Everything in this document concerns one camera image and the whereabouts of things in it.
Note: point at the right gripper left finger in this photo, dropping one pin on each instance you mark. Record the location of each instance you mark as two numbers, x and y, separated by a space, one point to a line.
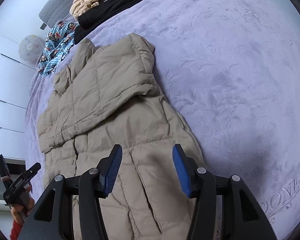
108 171

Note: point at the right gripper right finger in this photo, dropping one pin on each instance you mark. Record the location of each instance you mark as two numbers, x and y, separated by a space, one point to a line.
185 171

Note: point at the beige puffer jacket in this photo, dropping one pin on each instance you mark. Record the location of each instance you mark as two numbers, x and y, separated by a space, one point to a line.
108 96

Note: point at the red knitted sleeve forearm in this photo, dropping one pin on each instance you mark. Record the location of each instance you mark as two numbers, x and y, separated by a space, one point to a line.
16 229

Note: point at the person's left hand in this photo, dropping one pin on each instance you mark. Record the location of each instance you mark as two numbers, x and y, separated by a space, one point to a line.
17 210

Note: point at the lavender plush bedspread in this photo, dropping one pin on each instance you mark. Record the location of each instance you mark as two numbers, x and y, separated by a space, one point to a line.
231 69

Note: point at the blue monkey print garment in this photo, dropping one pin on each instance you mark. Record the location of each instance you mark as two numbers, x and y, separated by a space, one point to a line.
59 41

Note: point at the white standing fan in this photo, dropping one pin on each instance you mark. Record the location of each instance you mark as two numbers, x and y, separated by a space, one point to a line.
31 47

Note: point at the grey quilted headboard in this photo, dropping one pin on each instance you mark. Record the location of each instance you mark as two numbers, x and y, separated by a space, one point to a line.
55 10

